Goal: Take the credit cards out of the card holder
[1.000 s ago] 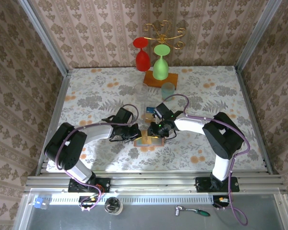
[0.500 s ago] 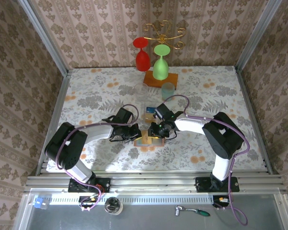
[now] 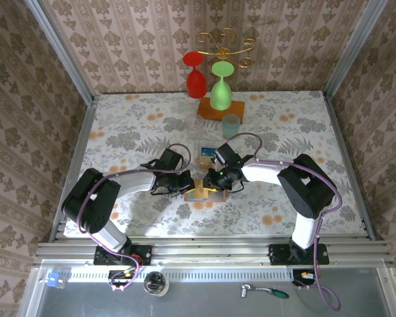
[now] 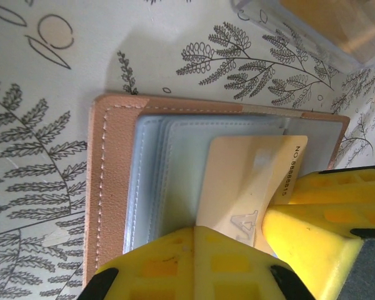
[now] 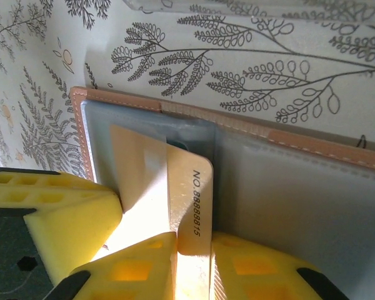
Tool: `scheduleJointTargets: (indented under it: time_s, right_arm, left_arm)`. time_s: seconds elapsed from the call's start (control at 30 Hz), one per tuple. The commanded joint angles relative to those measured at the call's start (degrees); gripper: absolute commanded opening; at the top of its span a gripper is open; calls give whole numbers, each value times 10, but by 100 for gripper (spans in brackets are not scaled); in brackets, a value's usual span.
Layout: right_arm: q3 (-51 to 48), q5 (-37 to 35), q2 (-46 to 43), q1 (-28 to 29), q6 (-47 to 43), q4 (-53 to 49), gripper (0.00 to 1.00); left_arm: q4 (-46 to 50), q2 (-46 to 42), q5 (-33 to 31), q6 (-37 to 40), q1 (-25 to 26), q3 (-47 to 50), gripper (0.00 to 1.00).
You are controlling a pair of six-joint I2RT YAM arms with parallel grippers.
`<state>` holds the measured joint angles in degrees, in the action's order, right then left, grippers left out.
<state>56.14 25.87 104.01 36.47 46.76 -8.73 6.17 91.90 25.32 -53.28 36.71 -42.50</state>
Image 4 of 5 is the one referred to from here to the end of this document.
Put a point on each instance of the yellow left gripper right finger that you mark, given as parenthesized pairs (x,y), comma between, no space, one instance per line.
(231,275)

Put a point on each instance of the pale gold numbered card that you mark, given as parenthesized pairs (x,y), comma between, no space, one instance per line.
(237,175)

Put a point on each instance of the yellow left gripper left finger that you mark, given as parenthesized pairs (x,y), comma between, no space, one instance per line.
(181,250)

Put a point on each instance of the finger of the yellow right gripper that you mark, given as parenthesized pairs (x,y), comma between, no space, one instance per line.
(337,193)
(309,247)

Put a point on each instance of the pink leather card holder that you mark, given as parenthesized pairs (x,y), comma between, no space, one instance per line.
(112,172)

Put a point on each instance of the floral table cover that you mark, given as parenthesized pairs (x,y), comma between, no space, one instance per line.
(50,109)

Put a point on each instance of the clear acrylic tray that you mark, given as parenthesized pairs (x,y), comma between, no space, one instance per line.
(268,12)

